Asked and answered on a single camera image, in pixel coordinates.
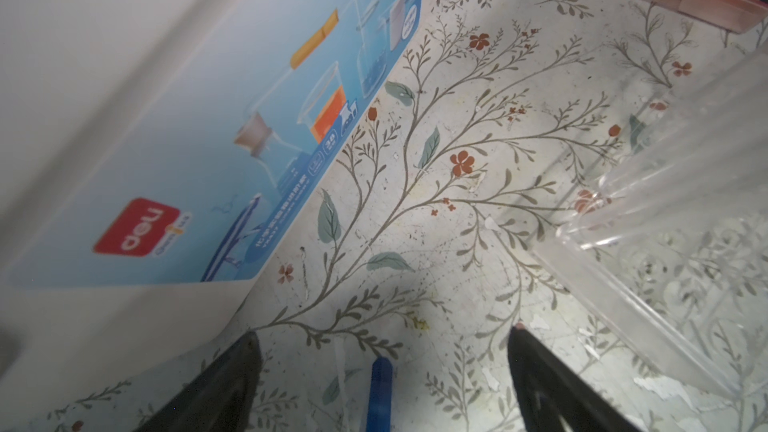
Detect white plastic storage bin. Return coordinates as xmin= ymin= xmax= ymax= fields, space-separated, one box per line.
xmin=1 ymin=0 xmax=421 ymax=388

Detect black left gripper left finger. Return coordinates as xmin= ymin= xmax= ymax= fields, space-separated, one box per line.
xmin=137 ymin=331 xmax=263 ymax=432

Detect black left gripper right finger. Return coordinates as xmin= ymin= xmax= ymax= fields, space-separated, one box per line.
xmin=507 ymin=325 xmax=638 ymax=432

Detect blue plastic tweezers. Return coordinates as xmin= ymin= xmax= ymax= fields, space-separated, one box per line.
xmin=365 ymin=357 xmax=394 ymax=432

